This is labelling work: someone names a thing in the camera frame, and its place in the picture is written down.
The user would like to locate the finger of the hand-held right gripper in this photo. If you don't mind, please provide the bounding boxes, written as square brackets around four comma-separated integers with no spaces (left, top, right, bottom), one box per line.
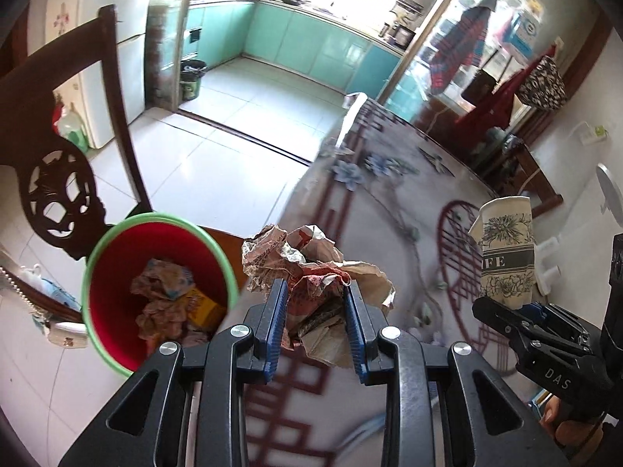
[471,297,537,357]
[518,302,595,348]

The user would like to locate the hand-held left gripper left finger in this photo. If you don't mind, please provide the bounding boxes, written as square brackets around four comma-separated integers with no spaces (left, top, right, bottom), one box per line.
[57,278,289,467]

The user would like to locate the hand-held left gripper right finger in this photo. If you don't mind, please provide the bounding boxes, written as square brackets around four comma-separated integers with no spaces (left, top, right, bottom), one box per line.
[343,283,570,467]

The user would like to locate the floral printed paper cup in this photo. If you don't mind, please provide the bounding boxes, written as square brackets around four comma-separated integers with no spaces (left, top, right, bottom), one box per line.
[468,196,536,309]

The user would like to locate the small amber yellow box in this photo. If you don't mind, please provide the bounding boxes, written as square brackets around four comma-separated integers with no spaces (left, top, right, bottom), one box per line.
[182,288,227,332]

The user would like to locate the newspaper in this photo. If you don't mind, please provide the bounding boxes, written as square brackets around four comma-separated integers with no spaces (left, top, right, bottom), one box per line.
[241,224,397,369]

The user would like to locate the brown paper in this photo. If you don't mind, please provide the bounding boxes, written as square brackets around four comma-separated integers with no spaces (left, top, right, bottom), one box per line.
[136,299,190,342]

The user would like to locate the paper with blue print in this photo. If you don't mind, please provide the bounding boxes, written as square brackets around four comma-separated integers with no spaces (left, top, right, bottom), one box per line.
[130,259,195,302]

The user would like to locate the red bucket with green rim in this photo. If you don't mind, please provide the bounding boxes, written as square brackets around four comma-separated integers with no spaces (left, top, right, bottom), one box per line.
[82,212,239,377]

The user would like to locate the black kitchen trash bin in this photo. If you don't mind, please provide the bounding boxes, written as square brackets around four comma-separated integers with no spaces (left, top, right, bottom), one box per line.
[180,60,207,102]

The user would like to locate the person's right hand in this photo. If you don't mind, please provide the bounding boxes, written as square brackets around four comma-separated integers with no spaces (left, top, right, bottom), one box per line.
[537,392,604,467]

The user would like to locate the white floor fan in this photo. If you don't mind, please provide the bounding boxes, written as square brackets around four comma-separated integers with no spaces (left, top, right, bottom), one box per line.
[533,163,623,297]

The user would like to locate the floral printed tablecloth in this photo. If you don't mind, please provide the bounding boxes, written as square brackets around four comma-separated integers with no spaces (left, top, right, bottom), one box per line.
[243,92,575,467]

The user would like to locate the wooden stool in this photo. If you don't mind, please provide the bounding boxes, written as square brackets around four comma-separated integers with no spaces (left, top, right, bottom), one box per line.
[487,126,563,216]

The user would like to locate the white pouch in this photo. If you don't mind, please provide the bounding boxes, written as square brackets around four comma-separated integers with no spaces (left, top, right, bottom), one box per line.
[49,321,88,349]

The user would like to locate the red hanging cloth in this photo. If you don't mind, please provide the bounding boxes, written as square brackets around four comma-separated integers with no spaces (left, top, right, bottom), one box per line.
[455,44,558,130]

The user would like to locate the light blue bag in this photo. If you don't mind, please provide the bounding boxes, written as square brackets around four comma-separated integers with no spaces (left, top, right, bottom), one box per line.
[19,263,83,312]

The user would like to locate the leopard print bag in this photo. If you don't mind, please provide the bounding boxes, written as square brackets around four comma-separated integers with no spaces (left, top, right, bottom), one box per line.
[517,56,568,111]

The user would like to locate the black hanging bag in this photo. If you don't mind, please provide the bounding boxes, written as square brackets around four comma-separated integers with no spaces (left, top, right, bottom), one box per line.
[461,69,500,105]

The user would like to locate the pearl bead strand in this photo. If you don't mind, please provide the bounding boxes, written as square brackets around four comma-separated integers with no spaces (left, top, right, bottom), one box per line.
[0,265,49,323]

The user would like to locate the plaid hanging cloth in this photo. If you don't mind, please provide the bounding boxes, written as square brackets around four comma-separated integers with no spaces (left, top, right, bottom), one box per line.
[428,0,502,95]

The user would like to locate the green plastic jug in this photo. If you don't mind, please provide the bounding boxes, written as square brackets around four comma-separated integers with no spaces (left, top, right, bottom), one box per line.
[56,109,90,153]

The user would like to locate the blue and white carton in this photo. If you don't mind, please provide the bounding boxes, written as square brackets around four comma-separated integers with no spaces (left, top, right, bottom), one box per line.
[506,7,541,58]

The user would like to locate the teal kitchen cabinets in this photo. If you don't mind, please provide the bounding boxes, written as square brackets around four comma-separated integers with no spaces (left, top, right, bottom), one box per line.
[182,0,405,108]

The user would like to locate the dark wooden carved chair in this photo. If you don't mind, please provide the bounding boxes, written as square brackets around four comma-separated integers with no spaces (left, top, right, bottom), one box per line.
[0,4,244,312]

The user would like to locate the white refrigerator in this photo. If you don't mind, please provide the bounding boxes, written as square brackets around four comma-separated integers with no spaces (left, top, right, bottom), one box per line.
[29,0,147,149]

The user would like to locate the white wall socket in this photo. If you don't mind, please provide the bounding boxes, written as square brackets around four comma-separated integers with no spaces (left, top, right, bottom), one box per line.
[574,124,612,145]

